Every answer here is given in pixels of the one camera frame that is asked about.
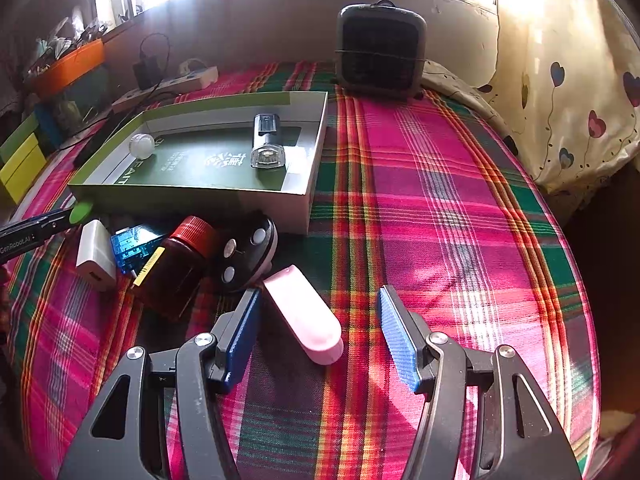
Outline green cardboard box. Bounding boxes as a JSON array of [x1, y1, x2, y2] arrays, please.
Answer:
[[67, 91, 330, 236]]

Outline yellow-green boxes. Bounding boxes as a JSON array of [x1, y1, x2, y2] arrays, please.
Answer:
[[0, 112, 48, 206]]

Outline black smartphone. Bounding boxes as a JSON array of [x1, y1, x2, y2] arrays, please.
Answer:
[[74, 119, 132, 167]]

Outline blue box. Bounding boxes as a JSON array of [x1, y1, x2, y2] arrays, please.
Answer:
[[35, 105, 61, 153]]

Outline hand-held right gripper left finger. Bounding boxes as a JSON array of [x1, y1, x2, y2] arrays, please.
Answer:
[[57, 287, 263, 480]]

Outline clear plastic bottle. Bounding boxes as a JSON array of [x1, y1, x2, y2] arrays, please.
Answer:
[[129, 133, 157, 157]]

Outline plaid blanket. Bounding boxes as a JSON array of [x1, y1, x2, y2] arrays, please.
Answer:
[[0, 60, 601, 480]]

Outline white charger adapter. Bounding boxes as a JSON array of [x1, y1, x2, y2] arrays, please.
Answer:
[[75, 219, 118, 292]]

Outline black round device white buttons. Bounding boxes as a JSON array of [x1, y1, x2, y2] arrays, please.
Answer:
[[212, 211, 278, 295]]

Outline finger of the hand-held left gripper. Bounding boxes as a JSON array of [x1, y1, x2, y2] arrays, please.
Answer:
[[7, 208, 76, 237]]

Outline orange plastic bin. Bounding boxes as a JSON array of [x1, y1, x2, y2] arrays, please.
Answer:
[[25, 40, 106, 98]]

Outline brown bottle with red cap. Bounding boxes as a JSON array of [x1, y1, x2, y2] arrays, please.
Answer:
[[132, 216, 217, 321]]

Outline black charger cable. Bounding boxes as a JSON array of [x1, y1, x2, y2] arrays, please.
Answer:
[[60, 34, 171, 151]]

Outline heart-patterned curtain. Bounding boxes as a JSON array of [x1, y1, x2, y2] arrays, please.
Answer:
[[420, 0, 640, 211]]

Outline grey small heater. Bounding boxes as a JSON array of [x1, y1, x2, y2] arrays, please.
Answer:
[[335, 2, 428, 98]]

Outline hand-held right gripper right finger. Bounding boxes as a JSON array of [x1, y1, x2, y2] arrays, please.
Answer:
[[377, 285, 583, 480]]

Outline blue transparent plastic case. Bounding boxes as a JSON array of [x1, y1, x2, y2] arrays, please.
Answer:
[[110, 225, 168, 278]]

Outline white power strip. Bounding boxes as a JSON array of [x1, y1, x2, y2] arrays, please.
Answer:
[[111, 65, 219, 113]]

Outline pink oblong case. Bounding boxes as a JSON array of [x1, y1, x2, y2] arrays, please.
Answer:
[[262, 265, 345, 365]]

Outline green mushroom-shaped holder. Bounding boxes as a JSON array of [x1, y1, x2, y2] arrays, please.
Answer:
[[69, 201, 96, 226]]

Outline metal bar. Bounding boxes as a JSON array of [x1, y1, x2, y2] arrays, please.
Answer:
[[250, 114, 288, 171]]

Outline black charger plug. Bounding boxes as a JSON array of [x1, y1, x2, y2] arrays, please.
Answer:
[[134, 57, 163, 90]]

